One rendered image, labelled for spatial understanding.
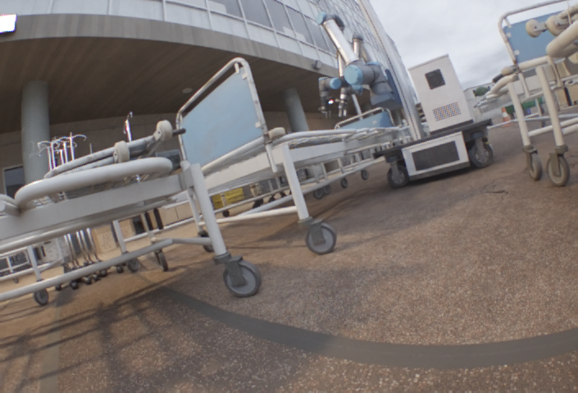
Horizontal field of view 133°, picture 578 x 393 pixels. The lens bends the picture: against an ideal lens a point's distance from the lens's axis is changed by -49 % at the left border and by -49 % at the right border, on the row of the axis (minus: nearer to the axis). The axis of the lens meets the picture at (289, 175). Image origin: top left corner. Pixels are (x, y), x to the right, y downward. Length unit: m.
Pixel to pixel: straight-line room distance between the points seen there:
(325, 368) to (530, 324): 0.36
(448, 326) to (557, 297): 0.22
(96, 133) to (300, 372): 7.23
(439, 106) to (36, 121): 5.50
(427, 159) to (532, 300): 1.45
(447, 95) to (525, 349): 1.68
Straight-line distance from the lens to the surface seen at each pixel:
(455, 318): 0.52
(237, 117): 1.16
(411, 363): 0.44
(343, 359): 0.48
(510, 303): 0.54
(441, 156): 1.82
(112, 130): 7.48
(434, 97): 1.90
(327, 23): 2.14
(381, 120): 2.87
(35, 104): 5.28
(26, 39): 4.61
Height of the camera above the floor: 0.33
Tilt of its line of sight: level
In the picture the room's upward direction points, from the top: 17 degrees counter-clockwise
